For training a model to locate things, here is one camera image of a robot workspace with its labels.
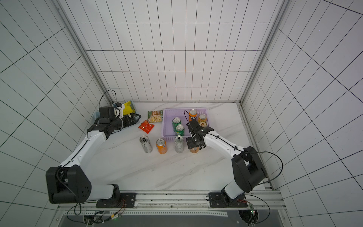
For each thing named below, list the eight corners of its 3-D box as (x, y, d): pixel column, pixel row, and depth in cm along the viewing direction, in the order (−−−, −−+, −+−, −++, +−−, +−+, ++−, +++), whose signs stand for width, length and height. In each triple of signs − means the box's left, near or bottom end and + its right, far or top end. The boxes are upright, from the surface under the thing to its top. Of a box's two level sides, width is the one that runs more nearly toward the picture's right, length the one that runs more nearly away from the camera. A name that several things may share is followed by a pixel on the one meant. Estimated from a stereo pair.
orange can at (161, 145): (157, 154, 91) (155, 146, 82) (158, 146, 95) (156, 137, 86) (167, 154, 91) (165, 146, 82) (167, 146, 95) (166, 137, 86)
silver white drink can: (143, 153, 92) (138, 143, 81) (144, 146, 95) (140, 135, 84) (152, 153, 92) (148, 143, 81) (153, 146, 95) (149, 135, 84)
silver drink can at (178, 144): (175, 153, 92) (174, 143, 81) (175, 146, 95) (174, 135, 84) (183, 153, 92) (183, 143, 81) (183, 146, 95) (183, 135, 84)
